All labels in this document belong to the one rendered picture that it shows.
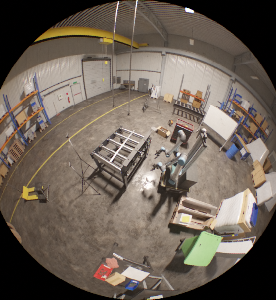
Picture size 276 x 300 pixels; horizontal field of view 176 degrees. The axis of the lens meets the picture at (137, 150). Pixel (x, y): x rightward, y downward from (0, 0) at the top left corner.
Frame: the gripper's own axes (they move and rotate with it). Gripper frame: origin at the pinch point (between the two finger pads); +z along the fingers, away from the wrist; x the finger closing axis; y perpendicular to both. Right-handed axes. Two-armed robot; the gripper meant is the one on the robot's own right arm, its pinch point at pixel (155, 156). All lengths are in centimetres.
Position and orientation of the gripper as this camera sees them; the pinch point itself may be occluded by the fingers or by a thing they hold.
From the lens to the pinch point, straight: 227.1
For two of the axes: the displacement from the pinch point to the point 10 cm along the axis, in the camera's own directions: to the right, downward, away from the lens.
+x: 1.5, -6.6, 7.4
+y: 8.7, 4.4, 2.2
